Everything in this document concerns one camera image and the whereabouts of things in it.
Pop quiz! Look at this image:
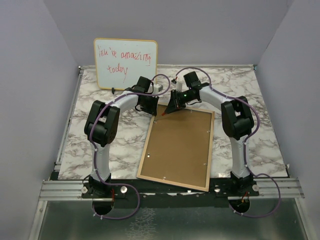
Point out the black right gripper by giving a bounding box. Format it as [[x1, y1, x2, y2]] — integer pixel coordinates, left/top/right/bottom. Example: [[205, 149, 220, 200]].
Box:
[[164, 90, 195, 115]]

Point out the blue picture frame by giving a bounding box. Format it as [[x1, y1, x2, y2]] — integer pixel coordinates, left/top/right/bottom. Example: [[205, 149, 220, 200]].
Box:
[[136, 101, 216, 193]]

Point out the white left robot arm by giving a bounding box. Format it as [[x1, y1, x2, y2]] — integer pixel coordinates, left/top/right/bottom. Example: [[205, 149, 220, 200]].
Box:
[[84, 76, 159, 198]]

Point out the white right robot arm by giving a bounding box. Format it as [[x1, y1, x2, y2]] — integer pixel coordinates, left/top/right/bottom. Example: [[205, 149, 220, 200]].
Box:
[[163, 71, 254, 196]]

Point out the white dry-erase board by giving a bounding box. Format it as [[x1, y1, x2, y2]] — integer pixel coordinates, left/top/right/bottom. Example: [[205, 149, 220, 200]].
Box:
[[93, 38, 158, 90]]

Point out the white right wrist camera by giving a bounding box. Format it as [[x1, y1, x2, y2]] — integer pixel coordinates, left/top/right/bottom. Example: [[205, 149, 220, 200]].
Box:
[[175, 81, 183, 92]]

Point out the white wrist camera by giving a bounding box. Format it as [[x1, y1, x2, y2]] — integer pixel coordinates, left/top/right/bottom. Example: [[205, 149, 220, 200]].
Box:
[[152, 84, 163, 95], [175, 81, 183, 92]]

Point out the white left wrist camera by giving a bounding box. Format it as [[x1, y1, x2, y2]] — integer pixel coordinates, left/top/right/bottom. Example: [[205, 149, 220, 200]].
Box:
[[152, 84, 163, 95]]

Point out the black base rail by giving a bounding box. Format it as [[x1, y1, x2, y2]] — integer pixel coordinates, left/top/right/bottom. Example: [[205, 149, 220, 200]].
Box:
[[40, 178, 259, 209]]

